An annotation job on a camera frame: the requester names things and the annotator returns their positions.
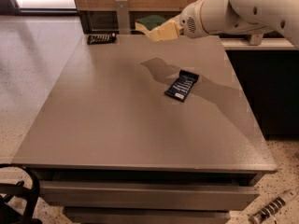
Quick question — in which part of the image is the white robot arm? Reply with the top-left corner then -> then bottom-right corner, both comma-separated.
149,0 -> 299,49

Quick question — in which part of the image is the green and yellow sponge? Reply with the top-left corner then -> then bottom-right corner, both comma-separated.
135,15 -> 166,35

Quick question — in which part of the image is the right metal bracket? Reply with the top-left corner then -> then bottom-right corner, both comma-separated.
248,34 -> 263,46

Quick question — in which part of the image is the grey table drawer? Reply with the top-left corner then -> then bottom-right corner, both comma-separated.
40,181 -> 259,211

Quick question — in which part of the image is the blue snack bar wrapper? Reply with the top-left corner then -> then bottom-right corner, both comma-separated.
164,70 -> 199,103

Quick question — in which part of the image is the striped tube on floor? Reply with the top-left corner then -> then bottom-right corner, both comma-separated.
249,189 -> 298,224

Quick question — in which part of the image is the black chair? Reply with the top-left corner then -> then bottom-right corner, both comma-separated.
0,167 -> 43,224

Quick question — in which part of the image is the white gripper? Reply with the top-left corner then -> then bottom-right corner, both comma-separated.
149,0 -> 208,41

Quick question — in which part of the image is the left metal bracket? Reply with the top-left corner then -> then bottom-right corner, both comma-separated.
115,0 -> 131,35

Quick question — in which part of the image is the metal bracket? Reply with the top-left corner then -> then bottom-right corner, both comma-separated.
248,34 -> 263,46
115,0 -> 131,35

